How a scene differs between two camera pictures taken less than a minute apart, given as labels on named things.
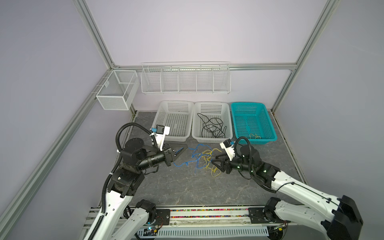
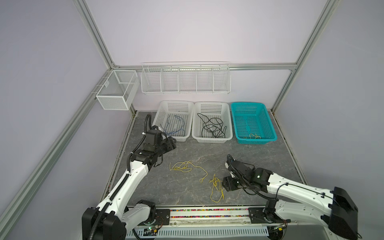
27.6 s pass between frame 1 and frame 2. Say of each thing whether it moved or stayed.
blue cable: moved
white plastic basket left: stayed
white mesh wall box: stayed
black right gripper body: moved
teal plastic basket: stayed
